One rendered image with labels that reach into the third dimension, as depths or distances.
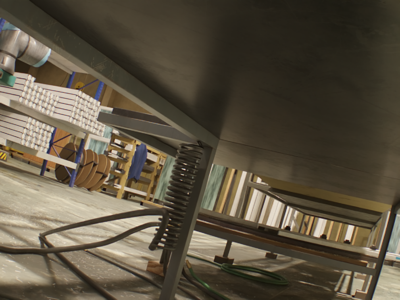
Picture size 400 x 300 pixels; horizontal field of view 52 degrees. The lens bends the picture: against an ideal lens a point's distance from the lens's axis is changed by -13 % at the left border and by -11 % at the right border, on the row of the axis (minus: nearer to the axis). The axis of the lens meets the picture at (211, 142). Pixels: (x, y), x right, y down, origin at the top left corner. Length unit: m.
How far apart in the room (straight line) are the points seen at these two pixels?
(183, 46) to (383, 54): 0.27
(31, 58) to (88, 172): 5.54
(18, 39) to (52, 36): 1.79
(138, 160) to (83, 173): 1.62
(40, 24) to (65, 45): 0.07
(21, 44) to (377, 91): 2.10
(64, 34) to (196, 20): 0.24
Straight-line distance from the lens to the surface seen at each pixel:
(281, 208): 7.71
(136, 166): 9.21
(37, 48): 2.51
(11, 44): 2.42
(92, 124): 6.72
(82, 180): 7.94
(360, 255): 2.08
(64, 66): 7.85
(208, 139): 1.20
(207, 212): 2.29
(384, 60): 0.47
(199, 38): 0.55
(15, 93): 5.98
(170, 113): 0.98
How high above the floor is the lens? 0.37
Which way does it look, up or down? 8 degrees up
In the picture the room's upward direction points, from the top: 16 degrees clockwise
